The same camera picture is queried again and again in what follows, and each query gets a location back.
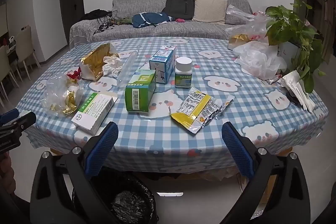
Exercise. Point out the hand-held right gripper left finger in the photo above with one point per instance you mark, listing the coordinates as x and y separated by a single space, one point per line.
105 148

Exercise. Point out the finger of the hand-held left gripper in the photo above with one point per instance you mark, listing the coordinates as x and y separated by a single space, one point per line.
8 116
23 121

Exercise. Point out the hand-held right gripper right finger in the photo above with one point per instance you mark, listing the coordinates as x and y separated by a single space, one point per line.
237 150

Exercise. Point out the white green medicine box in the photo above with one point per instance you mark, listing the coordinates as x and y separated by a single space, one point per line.
92 112

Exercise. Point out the trash bin with black bag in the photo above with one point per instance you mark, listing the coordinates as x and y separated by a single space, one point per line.
126 200

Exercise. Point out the yellow silver foil packet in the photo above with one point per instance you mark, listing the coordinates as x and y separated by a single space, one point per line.
195 109

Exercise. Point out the white tissue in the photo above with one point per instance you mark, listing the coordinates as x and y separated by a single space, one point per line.
113 66

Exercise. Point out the blue milk carton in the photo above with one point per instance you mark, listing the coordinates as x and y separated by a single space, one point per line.
161 65

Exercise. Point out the person's left hand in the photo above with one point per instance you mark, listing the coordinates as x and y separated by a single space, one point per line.
5 170

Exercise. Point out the clear bag with gold wrappers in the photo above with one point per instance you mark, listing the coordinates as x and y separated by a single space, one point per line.
61 95

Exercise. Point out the blue checkered tablecloth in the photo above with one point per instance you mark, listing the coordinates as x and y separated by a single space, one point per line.
252 106

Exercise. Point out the small foil sachet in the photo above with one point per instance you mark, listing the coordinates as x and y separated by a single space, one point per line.
226 104

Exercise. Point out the beige dining chair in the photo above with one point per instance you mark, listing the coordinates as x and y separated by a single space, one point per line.
25 43
6 66

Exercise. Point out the red wrapper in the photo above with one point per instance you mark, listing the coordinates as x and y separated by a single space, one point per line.
74 74

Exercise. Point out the silver sachet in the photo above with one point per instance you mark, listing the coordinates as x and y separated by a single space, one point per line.
273 79

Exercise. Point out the clear plastic tube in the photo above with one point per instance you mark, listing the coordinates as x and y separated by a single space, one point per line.
127 69

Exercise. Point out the gold foil bag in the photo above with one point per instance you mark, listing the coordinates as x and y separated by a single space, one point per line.
94 61

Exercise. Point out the white paper napkins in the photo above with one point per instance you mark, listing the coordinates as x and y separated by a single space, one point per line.
298 87

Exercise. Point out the white plastic bag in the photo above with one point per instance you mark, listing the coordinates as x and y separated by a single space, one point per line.
258 61

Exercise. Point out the white pill bottle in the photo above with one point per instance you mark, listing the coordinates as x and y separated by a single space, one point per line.
183 74

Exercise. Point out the white plant pot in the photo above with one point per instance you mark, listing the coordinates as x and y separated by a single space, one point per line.
287 54

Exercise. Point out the gold box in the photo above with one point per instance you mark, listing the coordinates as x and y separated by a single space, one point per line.
239 41

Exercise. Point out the grey sofa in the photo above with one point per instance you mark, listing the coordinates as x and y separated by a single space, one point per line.
147 35

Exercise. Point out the clear plastic bag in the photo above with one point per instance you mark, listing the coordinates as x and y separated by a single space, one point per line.
252 24

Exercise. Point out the dark door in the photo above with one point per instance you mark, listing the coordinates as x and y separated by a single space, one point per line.
71 3

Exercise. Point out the green cloth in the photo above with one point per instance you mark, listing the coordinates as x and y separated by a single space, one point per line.
124 21

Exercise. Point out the black clothing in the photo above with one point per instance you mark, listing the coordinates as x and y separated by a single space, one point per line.
95 14

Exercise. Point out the blue jacket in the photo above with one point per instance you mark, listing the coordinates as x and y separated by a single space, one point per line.
149 19

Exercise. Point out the green potted plant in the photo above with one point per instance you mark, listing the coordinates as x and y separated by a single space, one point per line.
291 24

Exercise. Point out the pink cloth item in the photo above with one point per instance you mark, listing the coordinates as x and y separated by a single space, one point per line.
180 20

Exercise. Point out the beige cushion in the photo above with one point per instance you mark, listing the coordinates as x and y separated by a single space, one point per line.
209 8

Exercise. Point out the black backpack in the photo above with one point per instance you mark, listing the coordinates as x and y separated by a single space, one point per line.
179 5

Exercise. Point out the wooden cabinet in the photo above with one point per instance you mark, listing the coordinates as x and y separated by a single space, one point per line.
324 16

